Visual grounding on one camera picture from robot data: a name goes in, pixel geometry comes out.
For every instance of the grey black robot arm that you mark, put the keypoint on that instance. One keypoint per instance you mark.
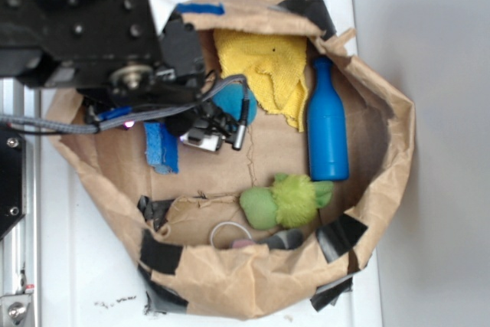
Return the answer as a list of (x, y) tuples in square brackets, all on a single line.
[(132, 60)]

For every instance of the yellow cloth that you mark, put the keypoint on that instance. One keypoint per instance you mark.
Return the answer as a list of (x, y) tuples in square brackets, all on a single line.
[(274, 66)]

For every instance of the aluminium rail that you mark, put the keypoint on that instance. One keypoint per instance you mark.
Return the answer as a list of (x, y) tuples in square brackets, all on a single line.
[(20, 272)]

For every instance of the brown paper bag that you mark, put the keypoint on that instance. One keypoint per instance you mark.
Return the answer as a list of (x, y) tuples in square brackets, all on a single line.
[(165, 221)]

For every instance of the green plush toy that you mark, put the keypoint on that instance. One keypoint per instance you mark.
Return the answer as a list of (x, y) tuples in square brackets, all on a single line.
[(291, 201)]

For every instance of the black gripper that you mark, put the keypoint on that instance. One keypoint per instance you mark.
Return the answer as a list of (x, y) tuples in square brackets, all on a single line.
[(141, 91)]

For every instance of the blue plastic bottle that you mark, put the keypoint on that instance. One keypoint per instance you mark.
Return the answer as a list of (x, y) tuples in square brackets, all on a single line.
[(326, 128)]

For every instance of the grey plush mouse toy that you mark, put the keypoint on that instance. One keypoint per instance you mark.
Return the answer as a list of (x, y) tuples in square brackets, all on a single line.
[(282, 240)]

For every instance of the blue sponge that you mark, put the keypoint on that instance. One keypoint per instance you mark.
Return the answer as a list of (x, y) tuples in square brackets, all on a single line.
[(161, 149)]

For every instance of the blue rubber ball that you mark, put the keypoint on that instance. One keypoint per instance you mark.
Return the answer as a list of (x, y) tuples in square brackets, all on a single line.
[(230, 99)]

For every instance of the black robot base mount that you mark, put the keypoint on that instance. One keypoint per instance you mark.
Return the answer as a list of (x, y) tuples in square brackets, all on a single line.
[(12, 191)]

